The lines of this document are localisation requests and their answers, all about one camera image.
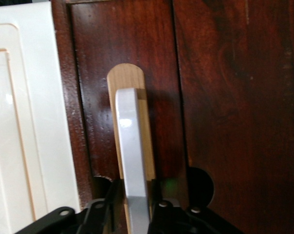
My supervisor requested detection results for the light wooden handle backing strip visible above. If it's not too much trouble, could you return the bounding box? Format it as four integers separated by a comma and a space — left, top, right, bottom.
106, 63, 155, 234

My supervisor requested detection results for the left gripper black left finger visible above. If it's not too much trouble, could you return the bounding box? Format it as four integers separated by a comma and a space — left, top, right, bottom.
78, 179, 126, 234

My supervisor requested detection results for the dark wood cabinet body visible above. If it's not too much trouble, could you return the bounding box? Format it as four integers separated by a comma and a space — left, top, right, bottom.
50, 0, 294, 234

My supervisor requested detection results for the white cabinet door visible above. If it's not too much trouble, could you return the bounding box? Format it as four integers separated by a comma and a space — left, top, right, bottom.
0, 0, 82, 234

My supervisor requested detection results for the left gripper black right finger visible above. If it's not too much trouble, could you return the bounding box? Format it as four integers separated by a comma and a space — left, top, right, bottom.
148, 180, 194, 234

